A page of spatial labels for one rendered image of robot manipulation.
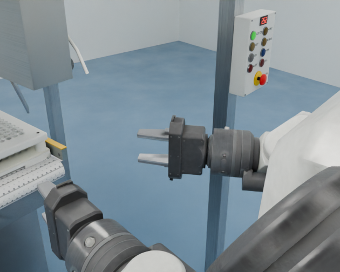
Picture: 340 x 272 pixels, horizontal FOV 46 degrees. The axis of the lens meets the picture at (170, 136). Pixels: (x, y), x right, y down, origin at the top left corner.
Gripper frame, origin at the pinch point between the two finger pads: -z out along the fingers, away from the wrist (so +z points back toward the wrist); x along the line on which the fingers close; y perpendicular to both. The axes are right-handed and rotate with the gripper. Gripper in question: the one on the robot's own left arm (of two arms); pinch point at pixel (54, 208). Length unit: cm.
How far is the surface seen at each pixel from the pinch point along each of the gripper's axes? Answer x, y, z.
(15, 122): 8, 14, -49
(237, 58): 1, 83, -33
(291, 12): 43, 357, -182
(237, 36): -6, 83, -34
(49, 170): 15.9, 14.3, -33.6
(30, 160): 13.4, 11.4, -37.0
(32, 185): 17.3, 8.9, -32.1
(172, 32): 96, 353, -356
